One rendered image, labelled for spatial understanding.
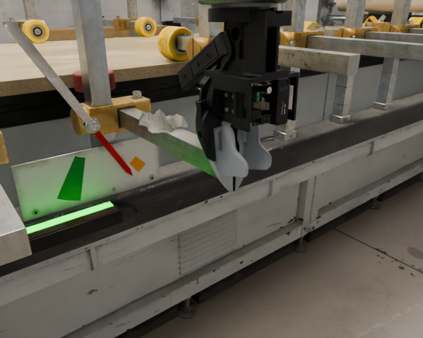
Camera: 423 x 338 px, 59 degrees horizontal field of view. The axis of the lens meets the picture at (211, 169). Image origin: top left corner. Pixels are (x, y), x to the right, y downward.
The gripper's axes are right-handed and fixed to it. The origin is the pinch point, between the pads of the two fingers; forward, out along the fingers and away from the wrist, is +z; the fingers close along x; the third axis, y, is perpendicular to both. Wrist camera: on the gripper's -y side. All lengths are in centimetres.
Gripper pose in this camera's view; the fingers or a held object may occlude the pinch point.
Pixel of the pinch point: (228, 179)
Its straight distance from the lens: 47.1
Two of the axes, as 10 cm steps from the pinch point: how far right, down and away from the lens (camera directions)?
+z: 0.1, 9.2, 3.9
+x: 7.9, -2.4, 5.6
